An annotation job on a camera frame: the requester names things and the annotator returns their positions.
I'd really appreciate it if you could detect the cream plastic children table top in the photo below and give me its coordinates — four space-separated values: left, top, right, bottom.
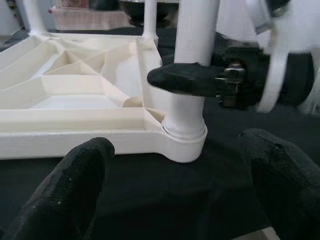
0 32 209 164

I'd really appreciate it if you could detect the black bowl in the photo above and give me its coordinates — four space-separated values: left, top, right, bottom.
119 0 181 25

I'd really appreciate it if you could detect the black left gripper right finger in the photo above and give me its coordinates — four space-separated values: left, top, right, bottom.
237 127 320 240

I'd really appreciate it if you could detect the white plastic table leg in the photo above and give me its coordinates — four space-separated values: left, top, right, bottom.
162 0 221 139
141 0 159 41
21 0 49 36

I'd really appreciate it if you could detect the black tablecloth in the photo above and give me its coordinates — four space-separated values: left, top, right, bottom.
0 24 320 240

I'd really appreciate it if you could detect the red printed carton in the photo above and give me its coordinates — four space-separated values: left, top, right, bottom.
55 0 90 10

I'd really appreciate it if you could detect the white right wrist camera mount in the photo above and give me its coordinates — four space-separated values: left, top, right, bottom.
256 0 320 114

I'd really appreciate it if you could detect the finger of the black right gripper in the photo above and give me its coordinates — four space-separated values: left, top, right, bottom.
146 62 218 98

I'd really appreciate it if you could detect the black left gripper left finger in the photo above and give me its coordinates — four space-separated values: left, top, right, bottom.
0 137 116 240

